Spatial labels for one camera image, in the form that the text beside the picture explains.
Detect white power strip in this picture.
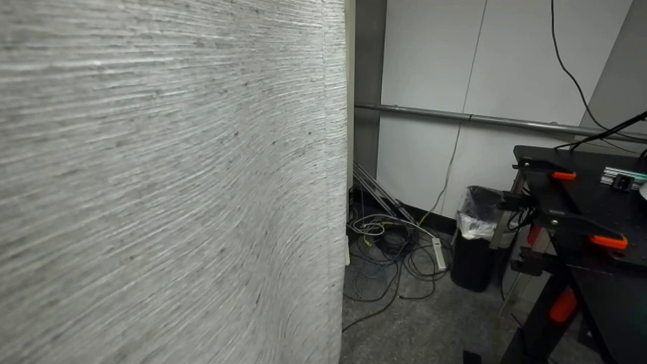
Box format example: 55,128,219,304
428,234,450,274

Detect yellow cable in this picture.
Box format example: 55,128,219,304
348,217,389,240

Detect black trash bin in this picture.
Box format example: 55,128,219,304
448,184,503,295

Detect white teal device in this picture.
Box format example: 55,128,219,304
601,164,647,196

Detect clear plastic bin liner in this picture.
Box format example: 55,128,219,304
456,184,505,243

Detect black clamp orange handle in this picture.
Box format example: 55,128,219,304
513,159,581,187
499,190,630,255
545,288,582,328

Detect black slanted rod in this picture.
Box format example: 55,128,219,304
556,108,647,155

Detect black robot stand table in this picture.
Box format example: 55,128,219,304
495,145,647,364

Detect grey metal wall rail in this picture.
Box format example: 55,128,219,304
352,101,647,145

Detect black floor cable tangle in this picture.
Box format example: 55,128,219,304
341,205,456,334

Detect leaning metal bars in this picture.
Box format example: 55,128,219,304
352,164,418,227

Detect grey woven curtain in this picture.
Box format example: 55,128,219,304
0,0,352,364

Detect thin white wall cord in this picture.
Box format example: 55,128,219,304
414,0,489,228

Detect black wall cable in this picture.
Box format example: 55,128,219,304
549,0,647,146

